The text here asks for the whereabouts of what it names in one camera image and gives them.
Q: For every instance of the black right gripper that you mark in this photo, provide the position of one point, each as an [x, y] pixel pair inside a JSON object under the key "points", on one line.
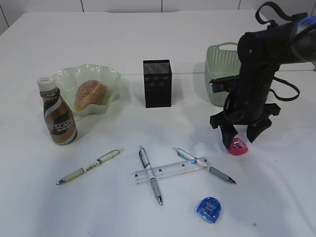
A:
{"points": [[253, 112]]}

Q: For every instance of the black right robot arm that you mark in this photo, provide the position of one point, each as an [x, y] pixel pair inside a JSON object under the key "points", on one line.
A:
{"points": [[261, 54]]}

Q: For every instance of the grey pen in middle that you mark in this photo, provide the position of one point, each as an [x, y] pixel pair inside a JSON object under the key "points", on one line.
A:
{"points": [[150, 174]]}

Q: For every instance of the blue pencil sharpener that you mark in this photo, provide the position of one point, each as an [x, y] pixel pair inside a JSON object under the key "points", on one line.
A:
{"points": [[209, 209]]}

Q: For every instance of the pink pencil sharpener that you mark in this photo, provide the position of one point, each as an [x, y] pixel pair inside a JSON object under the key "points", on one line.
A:
{"points": [[237, 147]]}

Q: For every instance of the grey pen on right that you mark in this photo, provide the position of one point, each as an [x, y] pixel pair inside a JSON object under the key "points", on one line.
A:
{"points": [[202, 162]]}

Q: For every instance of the green woven plastic basket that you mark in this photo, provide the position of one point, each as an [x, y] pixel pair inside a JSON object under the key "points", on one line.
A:
{"points": [[221, 61]]}

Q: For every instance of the black mesh pen holder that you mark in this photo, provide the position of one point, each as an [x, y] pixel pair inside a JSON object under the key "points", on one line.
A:
{"points": [[157, 83]]}

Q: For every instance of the green wavy glass plate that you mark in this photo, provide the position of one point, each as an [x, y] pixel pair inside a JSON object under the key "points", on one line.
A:
{"points": [[68, 80]]}

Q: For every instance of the brown Nescafe coffee bottle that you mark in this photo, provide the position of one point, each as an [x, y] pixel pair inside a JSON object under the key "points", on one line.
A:
{"points": [[57, 114]]}

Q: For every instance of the clear plastic ruler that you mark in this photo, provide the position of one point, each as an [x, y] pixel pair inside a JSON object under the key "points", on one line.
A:
{"points": [[164, 171]]}

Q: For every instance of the sugared bread roll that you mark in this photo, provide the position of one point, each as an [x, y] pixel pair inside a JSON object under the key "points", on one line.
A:
{"points": [[90, 92]]}

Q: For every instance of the cream pen on left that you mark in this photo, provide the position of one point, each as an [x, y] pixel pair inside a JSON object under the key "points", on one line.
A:
{"points": [[101, 160]]}

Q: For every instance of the grey pen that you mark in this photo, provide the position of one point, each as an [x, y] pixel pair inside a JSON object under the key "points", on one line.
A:
{"points": [[150, 174], [202, 162]]}

